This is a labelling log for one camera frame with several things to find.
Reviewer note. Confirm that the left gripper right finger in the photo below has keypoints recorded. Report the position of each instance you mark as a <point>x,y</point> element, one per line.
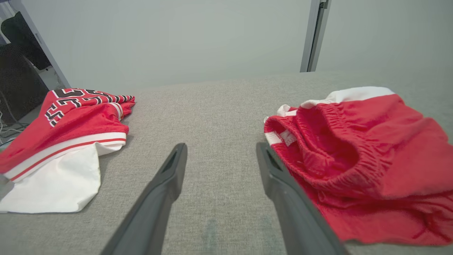
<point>293,216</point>

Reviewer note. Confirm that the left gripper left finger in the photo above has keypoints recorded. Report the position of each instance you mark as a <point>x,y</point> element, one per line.
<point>155,205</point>

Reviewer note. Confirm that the red shorts white trim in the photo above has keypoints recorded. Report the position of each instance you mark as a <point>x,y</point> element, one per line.
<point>371,159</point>

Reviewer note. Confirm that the white folded garment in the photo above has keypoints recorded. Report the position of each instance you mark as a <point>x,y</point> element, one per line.
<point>56,184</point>

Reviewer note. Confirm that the red jersey black white print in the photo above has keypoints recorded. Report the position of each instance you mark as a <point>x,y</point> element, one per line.
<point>70,124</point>

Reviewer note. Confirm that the black chair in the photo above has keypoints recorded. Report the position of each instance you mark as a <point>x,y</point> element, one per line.
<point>17,78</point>

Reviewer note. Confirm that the grey partition post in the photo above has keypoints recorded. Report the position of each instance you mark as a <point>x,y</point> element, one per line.
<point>313,35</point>

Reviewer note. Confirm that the grey metal frame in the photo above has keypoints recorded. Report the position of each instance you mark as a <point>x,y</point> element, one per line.
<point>42,46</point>

